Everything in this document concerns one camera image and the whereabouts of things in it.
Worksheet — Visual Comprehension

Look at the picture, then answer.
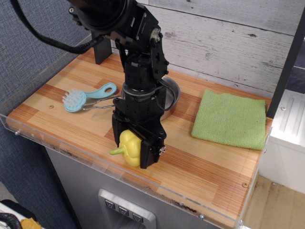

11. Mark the green microfibre cloth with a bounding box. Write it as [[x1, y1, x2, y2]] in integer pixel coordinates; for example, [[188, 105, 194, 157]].
[[191, 90, 266, 150]]

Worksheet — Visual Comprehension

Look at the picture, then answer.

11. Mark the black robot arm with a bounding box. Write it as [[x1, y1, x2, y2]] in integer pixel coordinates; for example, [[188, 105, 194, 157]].
[[71, 0, 169, 169]]

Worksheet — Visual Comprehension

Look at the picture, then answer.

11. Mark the yellow toy capsicum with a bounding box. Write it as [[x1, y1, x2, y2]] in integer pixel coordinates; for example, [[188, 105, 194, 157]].
[[110, 130, 142, 167]]

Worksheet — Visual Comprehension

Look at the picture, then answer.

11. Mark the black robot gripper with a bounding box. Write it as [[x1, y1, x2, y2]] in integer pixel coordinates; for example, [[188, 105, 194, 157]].
[[112, 92, 166, 169]]

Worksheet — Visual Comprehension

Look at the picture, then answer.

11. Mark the black vertical post left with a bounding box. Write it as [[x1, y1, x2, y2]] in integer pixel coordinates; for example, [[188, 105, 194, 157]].
[[93, 38, 112, 64]]

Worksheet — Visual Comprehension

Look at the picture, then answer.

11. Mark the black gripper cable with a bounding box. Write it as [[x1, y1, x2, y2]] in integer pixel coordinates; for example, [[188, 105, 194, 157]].
[[156, 78, 176, 112]]

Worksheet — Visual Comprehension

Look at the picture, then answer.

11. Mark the white toy appliance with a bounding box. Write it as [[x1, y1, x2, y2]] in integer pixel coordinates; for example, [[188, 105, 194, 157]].
[[258, 90, 305, 193]]

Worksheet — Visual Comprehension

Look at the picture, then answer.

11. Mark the black braided hose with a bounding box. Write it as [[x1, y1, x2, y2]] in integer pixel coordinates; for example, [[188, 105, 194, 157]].
[[9, 0, 105, 54]]

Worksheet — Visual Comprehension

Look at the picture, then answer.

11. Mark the stainless steel cabinet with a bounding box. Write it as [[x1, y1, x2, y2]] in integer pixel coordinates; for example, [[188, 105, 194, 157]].
[[46, 148, 215, 229]]

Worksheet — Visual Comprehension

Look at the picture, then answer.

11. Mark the steel pan with wire handle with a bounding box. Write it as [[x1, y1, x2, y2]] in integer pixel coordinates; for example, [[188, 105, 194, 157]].
[[81, 76, 181, 121]]

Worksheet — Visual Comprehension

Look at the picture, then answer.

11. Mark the silver dispenser button panel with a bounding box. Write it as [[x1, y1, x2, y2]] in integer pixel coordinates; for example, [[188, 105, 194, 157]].
[[98, 188, 157, 229]]

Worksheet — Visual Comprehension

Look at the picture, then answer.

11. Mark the black vertical post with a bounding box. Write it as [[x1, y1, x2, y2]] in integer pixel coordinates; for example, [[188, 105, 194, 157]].
[[266, 9, 305, 119], [93, 38, 112, 64]]

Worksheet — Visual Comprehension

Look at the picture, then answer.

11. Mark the light blue scrub brush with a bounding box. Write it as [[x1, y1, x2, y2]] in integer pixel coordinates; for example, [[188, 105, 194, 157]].
[[62, 83, 119, 113]]

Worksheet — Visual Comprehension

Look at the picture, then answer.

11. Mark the black vertical post right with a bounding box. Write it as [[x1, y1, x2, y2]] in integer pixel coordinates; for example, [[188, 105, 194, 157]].
[[266, 9, 305, 119]]

